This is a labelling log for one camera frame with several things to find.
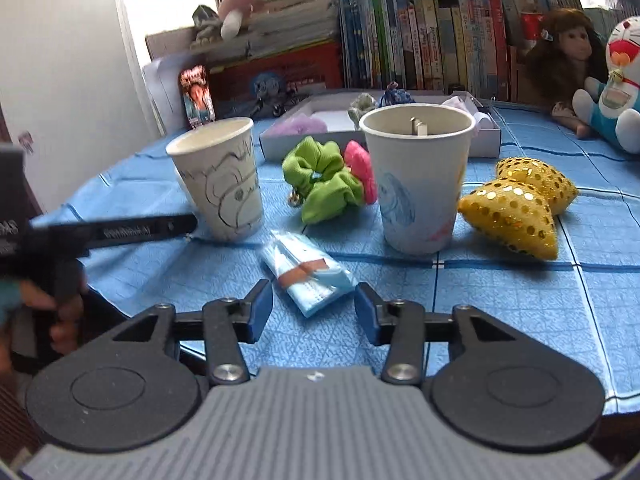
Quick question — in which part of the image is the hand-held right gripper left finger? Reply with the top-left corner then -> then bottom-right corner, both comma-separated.
112,279 -> 274,386

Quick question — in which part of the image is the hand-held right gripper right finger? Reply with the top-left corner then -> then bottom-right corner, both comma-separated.
354,282 -> 521,386

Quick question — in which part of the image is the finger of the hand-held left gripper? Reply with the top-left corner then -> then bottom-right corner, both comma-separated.
155,214 -> 198,239

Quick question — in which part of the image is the blue face mask pack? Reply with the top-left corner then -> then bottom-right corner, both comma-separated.
260,230 -> 357,318

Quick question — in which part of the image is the white cardboard box tray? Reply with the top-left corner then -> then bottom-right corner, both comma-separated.
259,90 -> 502,162

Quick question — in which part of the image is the paper cup blue drawing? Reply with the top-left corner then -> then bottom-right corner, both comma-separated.
359,104 -> 476,256

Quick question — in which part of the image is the grey white patterned scrunchie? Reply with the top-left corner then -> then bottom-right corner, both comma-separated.
348,93 -> 379,126

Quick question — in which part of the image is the person's left hand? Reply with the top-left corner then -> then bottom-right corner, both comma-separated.
17,282 -> 83,356

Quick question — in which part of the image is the paper cup grey line drawing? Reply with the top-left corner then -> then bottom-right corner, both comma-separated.
166,116 -> 265,241

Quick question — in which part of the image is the white paper sheet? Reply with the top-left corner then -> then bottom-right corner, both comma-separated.
141,57 -> 187,137

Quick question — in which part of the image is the glossy photo card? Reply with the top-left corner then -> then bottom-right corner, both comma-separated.
179,65 -> 217,129

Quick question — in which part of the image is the blue checked tablecloth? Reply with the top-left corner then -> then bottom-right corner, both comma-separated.
30,100 -> 640,417

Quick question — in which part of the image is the green scrunchie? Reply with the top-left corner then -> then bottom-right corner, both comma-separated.
282,137 -> 364,225

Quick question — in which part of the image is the pink scrunchie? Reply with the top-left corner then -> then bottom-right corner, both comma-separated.
344,141 -> 379,205

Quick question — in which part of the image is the purple scrunchie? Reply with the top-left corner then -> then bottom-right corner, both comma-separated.
272,114 -> 328,137

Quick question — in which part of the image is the red plastic basket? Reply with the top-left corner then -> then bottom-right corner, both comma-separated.
207,42 -> 346,111

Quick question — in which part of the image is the brown cardboard sheet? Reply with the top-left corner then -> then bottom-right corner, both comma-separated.
145,27 -> 201,61

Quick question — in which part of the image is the gold sequined bow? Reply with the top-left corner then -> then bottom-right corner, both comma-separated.
457,156 -> 580,261

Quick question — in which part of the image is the grey plush toy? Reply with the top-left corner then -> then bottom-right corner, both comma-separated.
190,5 -> 224,51

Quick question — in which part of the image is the dark blue scrunchie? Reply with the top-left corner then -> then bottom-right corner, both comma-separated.
378,82 -> 415,107

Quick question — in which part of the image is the pale pink cloth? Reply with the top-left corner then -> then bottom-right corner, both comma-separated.
442,95 -> 495,130

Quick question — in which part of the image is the pink mushroom plush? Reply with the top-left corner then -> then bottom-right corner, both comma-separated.
218,0 -> 283,40

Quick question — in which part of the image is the stack of flat books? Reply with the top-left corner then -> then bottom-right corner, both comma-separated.
245,0 -> 343,57

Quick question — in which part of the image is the row of upright books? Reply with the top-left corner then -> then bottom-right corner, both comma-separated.
340,0 -> 640,101

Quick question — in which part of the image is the brown haired doll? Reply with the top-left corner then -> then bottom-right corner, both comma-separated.
520,8 -> 608,139

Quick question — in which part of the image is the red drink can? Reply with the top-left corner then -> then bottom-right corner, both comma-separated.
520,10 -> 545,51

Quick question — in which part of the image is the blue white cat plush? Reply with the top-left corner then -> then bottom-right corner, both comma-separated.
572,15 -> 640,155

